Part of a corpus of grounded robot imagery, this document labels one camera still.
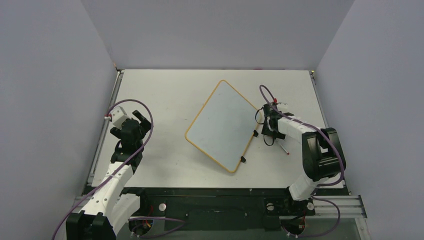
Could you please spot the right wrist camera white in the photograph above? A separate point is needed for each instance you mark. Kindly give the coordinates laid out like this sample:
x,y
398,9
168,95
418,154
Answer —
x,y
281,106

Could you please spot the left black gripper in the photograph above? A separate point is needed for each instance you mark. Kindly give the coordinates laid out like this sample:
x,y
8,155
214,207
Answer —
x,y
143,122

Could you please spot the aluminium rail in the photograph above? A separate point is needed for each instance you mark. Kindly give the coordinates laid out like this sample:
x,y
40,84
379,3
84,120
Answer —
x,y
314,84
105,124

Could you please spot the left aluminium rail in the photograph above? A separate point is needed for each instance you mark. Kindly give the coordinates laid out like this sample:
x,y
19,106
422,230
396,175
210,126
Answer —
x,y
105,124

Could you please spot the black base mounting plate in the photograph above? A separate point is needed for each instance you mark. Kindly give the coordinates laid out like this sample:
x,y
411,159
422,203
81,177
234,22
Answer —
x,y
223,209

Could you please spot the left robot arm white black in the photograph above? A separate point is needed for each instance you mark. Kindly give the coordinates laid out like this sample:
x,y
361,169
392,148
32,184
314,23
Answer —
x,y
107,209

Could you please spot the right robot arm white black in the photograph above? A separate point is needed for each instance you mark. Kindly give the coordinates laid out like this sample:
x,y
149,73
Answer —
x,y
322,154

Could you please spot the yellow framed whiteboard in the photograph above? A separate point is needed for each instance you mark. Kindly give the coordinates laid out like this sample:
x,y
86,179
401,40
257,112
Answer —
x,y
224,126

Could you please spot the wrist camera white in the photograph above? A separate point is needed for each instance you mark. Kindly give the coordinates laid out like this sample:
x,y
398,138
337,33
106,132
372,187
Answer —
x,y
117,117
281,106

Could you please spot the front aluminium extrusion bar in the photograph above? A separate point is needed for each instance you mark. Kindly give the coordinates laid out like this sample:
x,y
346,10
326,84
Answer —
x,y
349,207

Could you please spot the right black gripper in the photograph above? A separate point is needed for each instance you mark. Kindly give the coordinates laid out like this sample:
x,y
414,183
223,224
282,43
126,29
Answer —
x,y
271,124

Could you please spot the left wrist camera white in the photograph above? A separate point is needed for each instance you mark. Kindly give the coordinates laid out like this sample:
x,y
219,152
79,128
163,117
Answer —
x,y
117,117

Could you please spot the right aluminium rail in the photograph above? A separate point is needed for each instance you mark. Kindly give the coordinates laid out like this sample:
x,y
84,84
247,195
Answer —
x,y
314,84

